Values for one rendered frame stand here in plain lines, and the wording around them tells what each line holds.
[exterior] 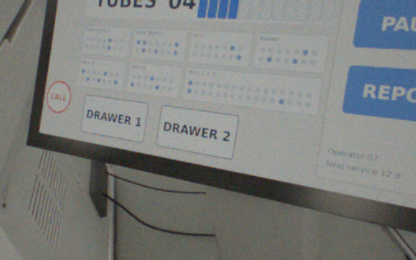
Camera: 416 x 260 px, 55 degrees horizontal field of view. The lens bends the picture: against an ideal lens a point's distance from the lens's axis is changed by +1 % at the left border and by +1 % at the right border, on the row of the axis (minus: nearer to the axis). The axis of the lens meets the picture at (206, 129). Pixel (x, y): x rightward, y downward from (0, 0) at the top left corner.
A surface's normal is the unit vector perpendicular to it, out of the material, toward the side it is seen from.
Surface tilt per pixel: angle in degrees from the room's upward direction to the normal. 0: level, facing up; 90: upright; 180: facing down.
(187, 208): 0
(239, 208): 90
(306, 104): 50
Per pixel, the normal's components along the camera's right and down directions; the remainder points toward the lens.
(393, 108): -0.41, -0.05
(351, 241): -0.15, -0.79
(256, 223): -0.41, 0.60
